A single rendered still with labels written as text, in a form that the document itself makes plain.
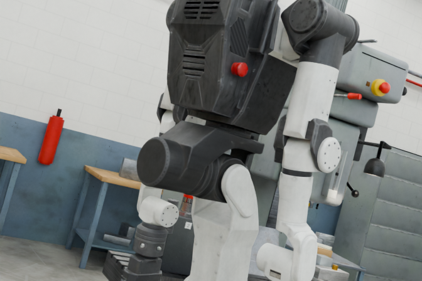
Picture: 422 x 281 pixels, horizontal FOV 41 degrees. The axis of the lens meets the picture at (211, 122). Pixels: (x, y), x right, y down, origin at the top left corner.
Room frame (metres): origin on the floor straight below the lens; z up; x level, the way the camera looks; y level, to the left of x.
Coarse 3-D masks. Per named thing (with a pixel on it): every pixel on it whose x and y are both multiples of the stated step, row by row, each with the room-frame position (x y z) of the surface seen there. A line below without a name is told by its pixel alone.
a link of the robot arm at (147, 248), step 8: (136, 240) 1.58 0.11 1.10; (144, 240) 1.57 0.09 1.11; (136, 248) 1.58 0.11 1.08; (144, 248) 1.57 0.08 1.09; (152, 248) 1.57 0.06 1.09; (160, 248) 1.58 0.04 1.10; (136, 256) 1.59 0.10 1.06; (144, 256) 1.58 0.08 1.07; (152, 256) 1.57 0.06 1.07; (160, 256) 1.59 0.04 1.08; (128, 264) 1.60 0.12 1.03; (136, 264) 1.57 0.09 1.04; (144, 264) 1.58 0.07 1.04; (152, 264) 1.60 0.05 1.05; (160, 264) 1.62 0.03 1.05; (128, 272) 1.57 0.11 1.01; (136, 272) 1.57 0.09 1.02; (144, 272) 1.59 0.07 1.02; (152, 272) 1.60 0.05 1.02; (160, 272) 1.63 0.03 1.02; (128, 280) 1.56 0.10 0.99; (136, 280) 1.57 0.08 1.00; (144, 280) 1.59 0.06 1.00; (152, 280) 1.61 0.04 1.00
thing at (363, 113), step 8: (336, 88) 2.03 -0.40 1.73; (288, 96) 2.25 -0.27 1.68; (288, 104) 2.24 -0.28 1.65; (336, 104) 2.04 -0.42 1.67; (344, 104) 2.05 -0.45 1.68; (352, 104) 2.07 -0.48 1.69; (360, 104) 2.08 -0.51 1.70; (368, 104) 2.10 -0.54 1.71; (376, 104) 2.12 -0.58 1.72; (336, 112) 2.04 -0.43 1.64; (344, 112) 2.06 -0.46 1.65; (352, 112) 2.07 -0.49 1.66; (360, 112) 2.09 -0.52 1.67; (368, 112) 2.10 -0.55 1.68; (376, 112) 2.12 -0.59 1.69; (344, 120) 2.11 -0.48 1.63; (352, 120) 2.08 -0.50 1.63; (360, 120) 2.09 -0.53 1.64; (368, 120) 2.11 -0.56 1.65
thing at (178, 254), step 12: (180, 216) 1.92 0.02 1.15; (180, 228) 1.91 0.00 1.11; (192, 228) 1.92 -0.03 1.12; (168, 240) 1.90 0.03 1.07; (180, 240) 1.91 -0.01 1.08; (192, 240) 1.93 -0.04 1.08; (168, 252) 1.91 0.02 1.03; (180, 252) 1.92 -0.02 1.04; (192, 252) 1.93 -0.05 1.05; (168, 264) 1.91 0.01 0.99; (180, 264) 1.92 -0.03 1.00
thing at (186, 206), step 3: (183, 198) 1.96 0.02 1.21; (186, 198) 1.95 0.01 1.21; (189, 198) 1.95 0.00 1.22; (183, 201) 1.96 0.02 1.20; (186, 201) 1.95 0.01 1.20; (189, 201) 1.95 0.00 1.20; (192, 201) 1.96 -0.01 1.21; (183, 204) 1.96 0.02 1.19; (186, 204) 1.95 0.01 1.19; (189, 204) 1.95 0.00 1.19; (180, 207) 1.97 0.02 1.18; (183, 207) 1.96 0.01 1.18; (186, 207) 1.95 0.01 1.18; (189, 207) 1.95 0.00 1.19; (180, 210) 1.96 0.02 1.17; (183, 210) 1.95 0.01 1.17; (186, 210) 1.95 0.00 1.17; (189, 210) 1.95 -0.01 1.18
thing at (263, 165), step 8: (272, 128) 2.31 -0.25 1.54; (264, 136) 2.34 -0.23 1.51; (272, 136) 2.29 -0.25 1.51; (264, 144) 2.33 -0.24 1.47; (272, 144) 2.28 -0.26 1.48; (264, 152) 2.31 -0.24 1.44; (272, 152) 2.26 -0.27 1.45; (256, 160) 2.35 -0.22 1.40; (264, 160) 2.30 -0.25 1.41; (272, 160) 2.25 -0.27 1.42; (256, 168) 2.34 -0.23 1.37; (264, 168) 2.28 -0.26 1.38; (272, 168) 2.24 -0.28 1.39; (280, 168) 2.23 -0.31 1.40; (264, 176) 2.28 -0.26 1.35; (272, 176) 2.23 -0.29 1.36
